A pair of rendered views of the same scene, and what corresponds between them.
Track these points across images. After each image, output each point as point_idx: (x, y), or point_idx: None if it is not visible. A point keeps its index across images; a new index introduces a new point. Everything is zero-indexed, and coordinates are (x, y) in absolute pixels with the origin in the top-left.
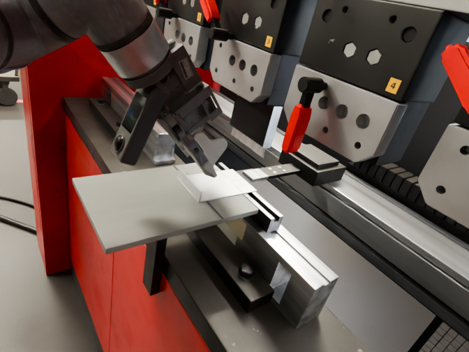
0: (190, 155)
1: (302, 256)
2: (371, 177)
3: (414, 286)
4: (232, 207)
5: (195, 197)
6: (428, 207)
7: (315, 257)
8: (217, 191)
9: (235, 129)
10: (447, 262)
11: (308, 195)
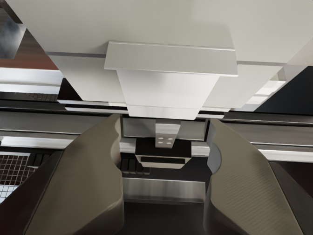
0: (208, 128)
1: (18, 83)
2: (132, 157)
3: (40, 109)
4: (89, 79)
5: (125, 45)
6: None
7: (19, 91)
8: (142, 85)
9: (196, 196)
10: (27, 138)
11: (153, 122)
